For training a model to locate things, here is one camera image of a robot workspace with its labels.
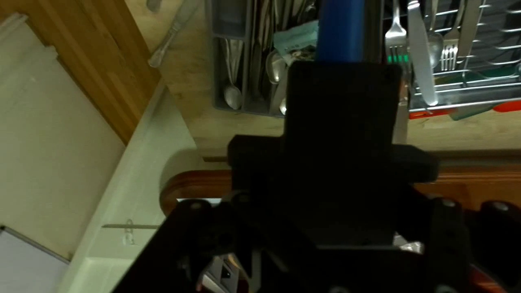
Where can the grey cutlery tray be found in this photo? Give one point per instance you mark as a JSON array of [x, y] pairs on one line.
[[216, 83]]

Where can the grey dish drying rack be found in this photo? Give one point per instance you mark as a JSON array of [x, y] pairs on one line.
[[466, 104]]

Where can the light wood kitchen island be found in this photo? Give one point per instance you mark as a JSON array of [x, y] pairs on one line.
[[185, 92]]

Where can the dark wooden dining table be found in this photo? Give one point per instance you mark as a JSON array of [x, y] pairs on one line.
[[190, 185]]

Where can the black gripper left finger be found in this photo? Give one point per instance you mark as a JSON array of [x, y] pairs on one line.
[[206, 250]]

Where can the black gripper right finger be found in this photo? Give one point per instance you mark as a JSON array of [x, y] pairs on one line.
[[466, 245]]

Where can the silver fork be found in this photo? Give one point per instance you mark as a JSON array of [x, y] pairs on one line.
[[450, 55], [396, 42]]

